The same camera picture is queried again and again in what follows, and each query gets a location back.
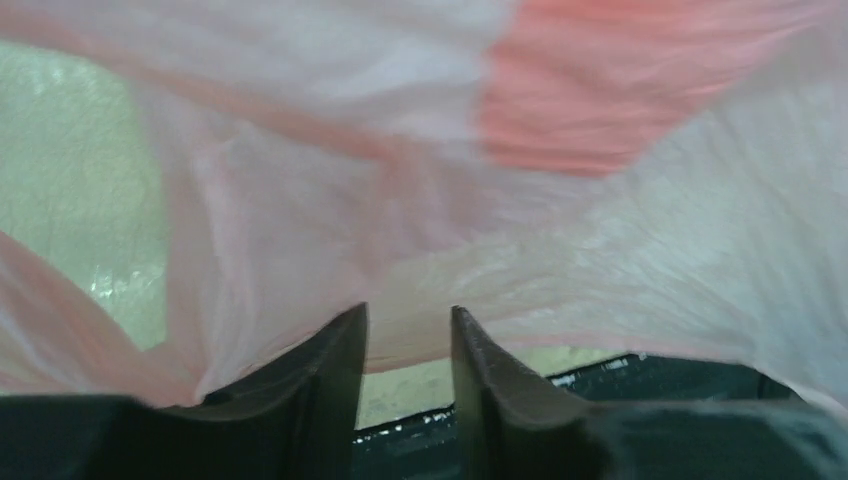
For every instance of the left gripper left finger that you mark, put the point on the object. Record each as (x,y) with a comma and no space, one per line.
(293,418)

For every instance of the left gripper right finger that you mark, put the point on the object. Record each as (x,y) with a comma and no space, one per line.
(512,422)

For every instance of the pink plastic bag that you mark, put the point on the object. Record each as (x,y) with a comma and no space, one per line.
(654,176)

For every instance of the black metal base rail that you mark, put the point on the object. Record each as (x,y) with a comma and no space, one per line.
(424,445)

